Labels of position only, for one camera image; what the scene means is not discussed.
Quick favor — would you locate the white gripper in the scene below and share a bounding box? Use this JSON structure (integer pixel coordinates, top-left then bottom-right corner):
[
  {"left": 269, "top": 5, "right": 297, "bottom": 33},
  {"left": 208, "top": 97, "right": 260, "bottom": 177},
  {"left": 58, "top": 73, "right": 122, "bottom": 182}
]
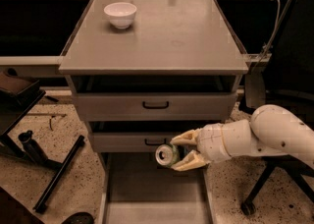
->
[{"left": 170, "top": 124, "right": 228, "bottom": 172}]

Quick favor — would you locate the green crushed soda can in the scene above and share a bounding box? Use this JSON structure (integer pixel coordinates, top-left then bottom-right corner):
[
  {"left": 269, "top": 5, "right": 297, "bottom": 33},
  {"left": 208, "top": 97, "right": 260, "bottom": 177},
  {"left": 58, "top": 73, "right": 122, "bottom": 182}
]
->
[{"left": 155, "top": 144, "right": 180, "bottom": 167}]

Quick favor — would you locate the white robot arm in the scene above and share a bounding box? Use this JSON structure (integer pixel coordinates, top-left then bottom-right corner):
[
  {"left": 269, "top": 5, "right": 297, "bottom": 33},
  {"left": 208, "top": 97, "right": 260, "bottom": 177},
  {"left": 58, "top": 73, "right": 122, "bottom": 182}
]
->
[{"left": 171, "top": 104, "right": 314, "bottom": 171}]

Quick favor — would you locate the bottom grey open drawer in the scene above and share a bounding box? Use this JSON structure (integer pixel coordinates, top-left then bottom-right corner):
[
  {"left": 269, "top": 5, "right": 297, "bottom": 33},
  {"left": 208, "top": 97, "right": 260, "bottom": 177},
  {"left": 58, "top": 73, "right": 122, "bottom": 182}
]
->
[{"left": 97, "top": 152, "right": 216, "bottom": 224}]

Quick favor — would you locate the middle grey drawer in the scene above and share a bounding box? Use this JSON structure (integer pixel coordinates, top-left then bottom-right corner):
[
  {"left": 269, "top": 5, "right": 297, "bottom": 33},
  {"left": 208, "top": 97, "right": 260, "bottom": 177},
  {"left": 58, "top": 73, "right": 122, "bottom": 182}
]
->
[{"left": 88, "top": 120, "right": 214, "bottom": 152}]

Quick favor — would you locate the grey drawer cabinet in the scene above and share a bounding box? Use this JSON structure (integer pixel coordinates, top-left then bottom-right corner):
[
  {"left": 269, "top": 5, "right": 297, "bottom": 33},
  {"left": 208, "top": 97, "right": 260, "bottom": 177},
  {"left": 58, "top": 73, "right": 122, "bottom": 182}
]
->
[{"left": 58, "top": 0, "right": 250, "bottom": 224}]

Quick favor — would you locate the top grey drawer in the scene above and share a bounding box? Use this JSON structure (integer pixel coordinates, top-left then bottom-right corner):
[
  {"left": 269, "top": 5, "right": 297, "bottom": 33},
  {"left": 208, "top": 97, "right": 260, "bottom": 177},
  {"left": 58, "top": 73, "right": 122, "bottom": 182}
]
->
[{"left": 69, "top": 76, "right": 237, "bottom": 122}]

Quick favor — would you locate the black office chair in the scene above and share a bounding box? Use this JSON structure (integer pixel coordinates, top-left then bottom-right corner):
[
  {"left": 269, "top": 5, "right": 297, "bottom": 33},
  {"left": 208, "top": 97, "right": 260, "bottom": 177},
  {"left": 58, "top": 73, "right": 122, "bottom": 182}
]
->
[{"left": 240, "top": 0, "right": 314, "bottom": 215}]

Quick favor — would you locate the black round foot pedal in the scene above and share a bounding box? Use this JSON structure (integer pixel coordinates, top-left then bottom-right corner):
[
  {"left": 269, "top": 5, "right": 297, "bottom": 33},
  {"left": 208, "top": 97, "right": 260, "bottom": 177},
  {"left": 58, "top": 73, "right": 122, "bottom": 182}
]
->
[{"left": 61, "top": 212, "right": 94, "bottom": 224}]

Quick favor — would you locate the white ceramic bowl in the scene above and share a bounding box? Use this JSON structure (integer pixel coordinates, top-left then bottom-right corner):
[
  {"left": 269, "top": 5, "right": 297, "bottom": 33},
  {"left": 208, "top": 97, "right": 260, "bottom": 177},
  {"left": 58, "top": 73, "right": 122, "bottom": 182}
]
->
[{"left": 104, "top": 2, "right": 137, "bottom": 29}]

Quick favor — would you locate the black metal stand base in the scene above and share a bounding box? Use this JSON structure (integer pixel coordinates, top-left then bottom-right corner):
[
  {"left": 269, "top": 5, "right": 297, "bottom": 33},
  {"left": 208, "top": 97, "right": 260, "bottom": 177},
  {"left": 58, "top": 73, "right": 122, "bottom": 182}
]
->
[{"left": 0, "top": 89, "right": 84, "bottom": 213}]

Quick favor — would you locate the dark brown box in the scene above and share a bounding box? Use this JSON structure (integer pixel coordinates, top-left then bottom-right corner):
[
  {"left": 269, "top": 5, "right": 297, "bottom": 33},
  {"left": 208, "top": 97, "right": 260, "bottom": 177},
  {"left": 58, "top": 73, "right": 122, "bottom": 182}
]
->
[{"left": 0, "top": 68, "right": 40, "bottom": 105}]

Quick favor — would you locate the white power cable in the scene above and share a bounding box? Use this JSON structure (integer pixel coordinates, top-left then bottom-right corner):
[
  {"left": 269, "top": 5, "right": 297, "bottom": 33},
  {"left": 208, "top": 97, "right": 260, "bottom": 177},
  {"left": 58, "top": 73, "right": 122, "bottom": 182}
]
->
[{"left": 248, "top": 0, "right": 283, "bottom": 72}]

